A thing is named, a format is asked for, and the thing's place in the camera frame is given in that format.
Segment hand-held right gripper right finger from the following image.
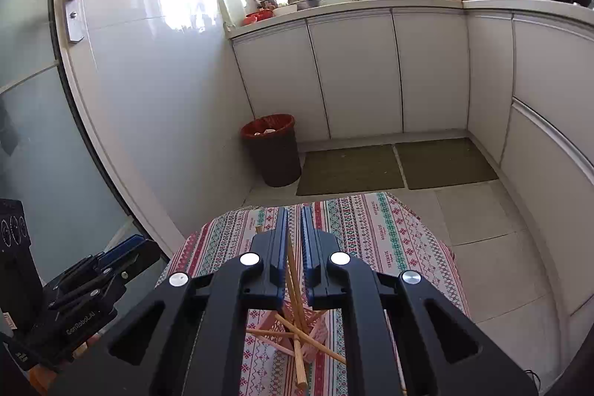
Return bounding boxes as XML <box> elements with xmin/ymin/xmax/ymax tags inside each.
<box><xmin>299</xmin><ymin>205</ymin><xmax>539</xmax><ymax>396</ymax></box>

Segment red enamel pot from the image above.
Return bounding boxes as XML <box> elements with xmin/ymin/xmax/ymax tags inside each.
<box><xmin>244</xmin><ymin>9</ymin><xmax>274</xmax><ymax>26</ymax></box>

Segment brown trash bin red liner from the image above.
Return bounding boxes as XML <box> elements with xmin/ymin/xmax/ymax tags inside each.
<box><xmin>240</xmin><ymin>114</ymin><xmax>302</xmax><ymax>188</ymax></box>

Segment silver door handle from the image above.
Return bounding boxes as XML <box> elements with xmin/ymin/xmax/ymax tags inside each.
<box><xmin>33</xmin><ymin>0</ymin><xmax>85</xmax><ymax>44</ymax></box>

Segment white cutting board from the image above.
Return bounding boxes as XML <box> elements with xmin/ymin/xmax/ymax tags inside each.
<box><xmin>214</xmin><ymin>0</ymin><xmax>244</xmax><ymax>28</ymax></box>

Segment person's left forearm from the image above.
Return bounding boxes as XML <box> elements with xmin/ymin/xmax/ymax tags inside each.
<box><xmin>25</xmin><ymin>366</ymin><xmax>54</xmax><ymax>394</ymax></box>

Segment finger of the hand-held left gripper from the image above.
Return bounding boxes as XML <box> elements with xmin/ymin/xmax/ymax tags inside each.
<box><xmin>95</xmin><ymin>235</ymin><xmax>161</xmax><ymax>281</ymax></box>
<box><xmin>44</xmin><ymin>254</ymin><xmax>124</xmax><ymax>311</ymax></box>

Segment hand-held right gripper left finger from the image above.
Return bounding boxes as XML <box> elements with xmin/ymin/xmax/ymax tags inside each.
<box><xmin>49</xmin><ymin>206</ymin><xmax>291</xmax><ymax>396</ymax></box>

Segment olive floor mat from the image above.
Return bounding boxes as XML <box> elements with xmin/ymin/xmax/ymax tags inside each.
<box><xmin>394</xmin><ymin>137</ymin><xmax>499</xmax><ymax>191</ymax></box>
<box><xmin>296</xmin><ymin>144</ymin><xmax>405</xmax><ymax>196</ymax></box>

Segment pink lattice chopstick holder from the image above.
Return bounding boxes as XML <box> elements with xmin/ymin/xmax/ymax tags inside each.
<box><xmin>253</xmin><ymin>298</ymin><xmax>328</xmax><ymax>360</ymax></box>

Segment white kitchen cabinets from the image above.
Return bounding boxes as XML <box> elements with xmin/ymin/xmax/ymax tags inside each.
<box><xmin>229</xmin><ymin>1</ymin><xmax>594</xmax><ymax>332</ymax></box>

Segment white kitchen countertop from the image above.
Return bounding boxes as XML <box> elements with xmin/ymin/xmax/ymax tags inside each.
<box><xmin>225</xmin><ymin>0</ymin><xmax>594</xmax><ymax>39</ymax></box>

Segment patterned striped tablecloth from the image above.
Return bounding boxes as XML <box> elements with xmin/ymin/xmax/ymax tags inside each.
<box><xmin>158</xmin><ymin>191</ymin><xmax>469</xmax><ymax>396</ymax></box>

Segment frosted glass door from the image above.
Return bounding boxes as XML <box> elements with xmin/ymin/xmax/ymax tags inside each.
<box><xmin>0</xmin><ymin>0</ymin><xmax>163</xmax><ymax>285</ymax></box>

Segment person's left hand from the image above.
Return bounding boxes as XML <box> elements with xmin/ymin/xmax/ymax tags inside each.
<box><xmin>74</xmin><ymin>331</ymin><xmax>100</xmax><ymax>357</ymax></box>

